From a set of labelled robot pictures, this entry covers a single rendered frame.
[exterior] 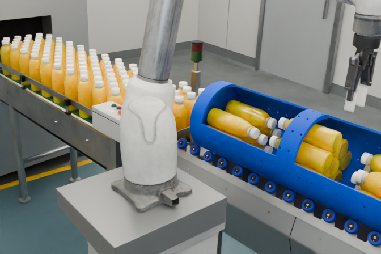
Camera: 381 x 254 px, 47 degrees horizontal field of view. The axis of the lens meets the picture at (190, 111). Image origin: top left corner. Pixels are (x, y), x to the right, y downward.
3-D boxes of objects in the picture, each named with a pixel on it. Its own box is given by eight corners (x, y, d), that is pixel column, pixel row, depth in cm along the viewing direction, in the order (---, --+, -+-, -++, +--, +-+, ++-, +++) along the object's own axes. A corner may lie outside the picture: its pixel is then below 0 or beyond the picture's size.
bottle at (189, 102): (200, 135, 203) (202, 98, 196) (189, 139, 198) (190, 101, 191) (190, 130, 208) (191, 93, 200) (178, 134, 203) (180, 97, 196)
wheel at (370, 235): (385, 234, 127) (386, 235, 128) (370, 227, 130) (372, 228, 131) (379, 248, 126) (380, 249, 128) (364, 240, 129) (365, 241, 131)
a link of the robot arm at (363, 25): (394, 14, 124) (389, 35, 126) (363, 9, 130) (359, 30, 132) (380, 17, 118) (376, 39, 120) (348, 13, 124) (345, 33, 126)
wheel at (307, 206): (316, 201, 141) (318, 202, 143) (304, 195, 144) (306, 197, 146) (310, 214, 141) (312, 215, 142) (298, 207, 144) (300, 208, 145)
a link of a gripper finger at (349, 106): (358, 90, 129) (356, 90, 129) (354, 112, 132) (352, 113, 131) (348, 88, 131) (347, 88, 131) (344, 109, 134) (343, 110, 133)
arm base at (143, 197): (147, 220, 114) (145, 202, 112) (109, 186, 131) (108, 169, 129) (202, 198, 124) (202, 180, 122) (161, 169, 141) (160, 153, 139)
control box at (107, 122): (121, 144, 172) (119, 119, 168) (92, 127, 185) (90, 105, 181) (140, 136, 178) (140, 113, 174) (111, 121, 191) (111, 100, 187)
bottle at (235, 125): (206, 115, 168) (244, 131, 156) (217, 104, 171) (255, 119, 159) (210, 128, 172) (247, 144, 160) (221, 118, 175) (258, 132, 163)
